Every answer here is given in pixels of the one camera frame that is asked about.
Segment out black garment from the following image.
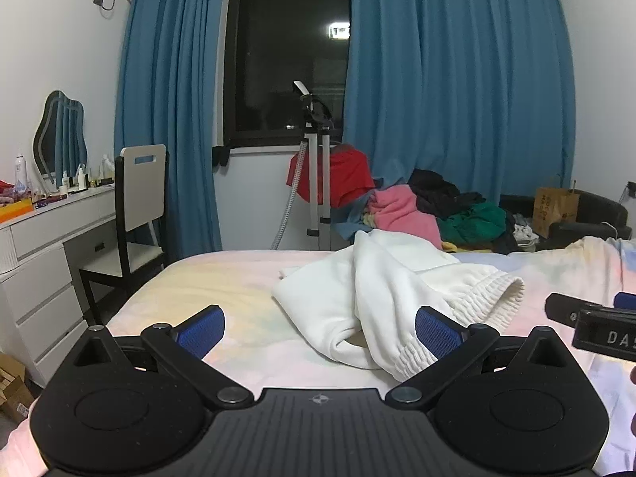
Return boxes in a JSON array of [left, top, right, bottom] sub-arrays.
[[407, 169, 487, 220]]

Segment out white vanity desk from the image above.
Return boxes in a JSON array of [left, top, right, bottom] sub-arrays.
[[0, 184, 121, 389]]

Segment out brown paper bag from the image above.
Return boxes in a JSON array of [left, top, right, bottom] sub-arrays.
[[533, 185, 581, 239]]

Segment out pink garment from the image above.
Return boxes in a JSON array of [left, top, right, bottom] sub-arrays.
[[366, 186, 444, 250]]

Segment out dark window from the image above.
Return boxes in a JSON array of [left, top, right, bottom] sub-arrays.
[[223, 0, 353, 149]]

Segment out white patterned garment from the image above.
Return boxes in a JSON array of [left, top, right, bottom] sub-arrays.
[[512, 213, 540, 247]]

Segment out white spray bottle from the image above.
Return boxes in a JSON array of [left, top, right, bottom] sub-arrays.
[[14, 151, 29, 192]]

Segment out cardboard box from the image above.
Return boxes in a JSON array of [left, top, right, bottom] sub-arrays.
[[0, 352, 37, 426]]

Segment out green garment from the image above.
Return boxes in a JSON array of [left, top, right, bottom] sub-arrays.
[[436, 202, 508, 247]]

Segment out red garment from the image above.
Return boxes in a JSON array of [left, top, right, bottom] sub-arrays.
[[285, 143, 377, 208]]

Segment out garment steamer stand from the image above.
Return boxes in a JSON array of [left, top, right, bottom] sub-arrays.
[[271, 79, 335, 252]]

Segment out blue curtain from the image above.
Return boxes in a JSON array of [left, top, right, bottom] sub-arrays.
[[342, 0, 578, 212], [113, 0, 234, 265]]

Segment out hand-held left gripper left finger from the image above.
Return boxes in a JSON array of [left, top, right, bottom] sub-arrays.
[[70, 304, 255, 409]]

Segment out dark garment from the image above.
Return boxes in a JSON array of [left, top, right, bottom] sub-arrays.
[[492, 211, 520, 255]]

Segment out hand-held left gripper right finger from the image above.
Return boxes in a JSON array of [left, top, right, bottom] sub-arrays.
[[385, 306, 572, 411]]

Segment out white pants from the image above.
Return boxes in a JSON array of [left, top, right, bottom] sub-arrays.
[[272, 229, 525, 373]]

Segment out white black chair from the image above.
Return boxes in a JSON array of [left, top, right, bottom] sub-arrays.
[[78, 144, 171, 328]]

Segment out orange box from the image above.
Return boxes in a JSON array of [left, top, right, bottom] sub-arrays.
[[0, 196, 35, 224]]

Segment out wavy vanity mirror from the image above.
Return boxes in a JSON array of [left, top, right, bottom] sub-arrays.
[[32, 90, 89, 180]]

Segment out black sofa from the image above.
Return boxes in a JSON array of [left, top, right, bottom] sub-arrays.
[[499, 190, 633, 250]]

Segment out blue-grey garment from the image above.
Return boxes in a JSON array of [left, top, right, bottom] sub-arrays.
[[330, 203, 379, 245]]

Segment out row of cosmetic bottles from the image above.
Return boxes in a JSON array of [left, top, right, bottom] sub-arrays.
[[56, 154, 118, 196]]

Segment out pastel tie-dye blanket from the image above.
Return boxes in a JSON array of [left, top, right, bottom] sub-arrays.
[[0, 235, 636, 477]]

